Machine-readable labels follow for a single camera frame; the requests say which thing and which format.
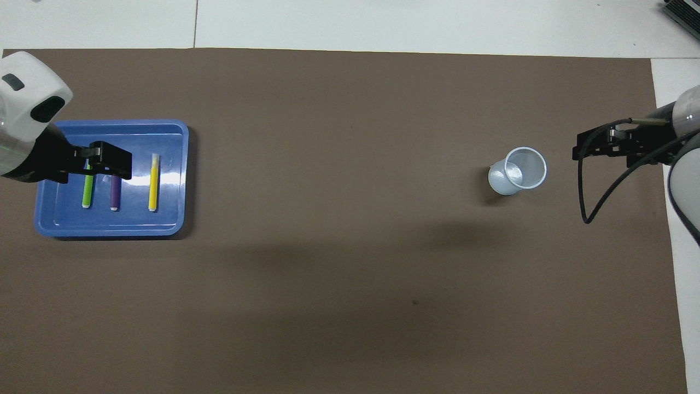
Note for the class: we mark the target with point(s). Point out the translucent plastic cup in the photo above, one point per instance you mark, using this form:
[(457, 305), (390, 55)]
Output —
[(506, 178)]

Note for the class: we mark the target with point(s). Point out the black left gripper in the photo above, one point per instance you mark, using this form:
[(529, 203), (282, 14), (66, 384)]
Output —
[(54, 158)]

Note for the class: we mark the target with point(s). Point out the purple pen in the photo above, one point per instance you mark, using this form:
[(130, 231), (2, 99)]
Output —
[(115, 194)]

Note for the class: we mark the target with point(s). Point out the brown table mat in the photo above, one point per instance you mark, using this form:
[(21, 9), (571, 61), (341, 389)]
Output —
[(350, 219)]

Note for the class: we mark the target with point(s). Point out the blue plastic tray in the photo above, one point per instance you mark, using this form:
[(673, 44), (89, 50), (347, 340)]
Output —
[(169, 180)]

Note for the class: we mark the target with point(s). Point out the green pen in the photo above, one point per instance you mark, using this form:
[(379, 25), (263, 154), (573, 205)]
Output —
[(87, 191)]

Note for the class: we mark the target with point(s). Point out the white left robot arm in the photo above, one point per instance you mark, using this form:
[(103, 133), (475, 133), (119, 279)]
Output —
[(27, 98)]

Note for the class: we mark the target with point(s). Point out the grey ribbed device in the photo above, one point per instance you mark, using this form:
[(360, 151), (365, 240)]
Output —
[(686, 13)]

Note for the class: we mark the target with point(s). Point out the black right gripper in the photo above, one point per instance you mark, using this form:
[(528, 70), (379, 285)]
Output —
[(648, 145)]

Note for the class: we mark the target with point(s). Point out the yellow pen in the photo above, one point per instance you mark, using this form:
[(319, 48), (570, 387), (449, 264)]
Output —
[(153, 186)]

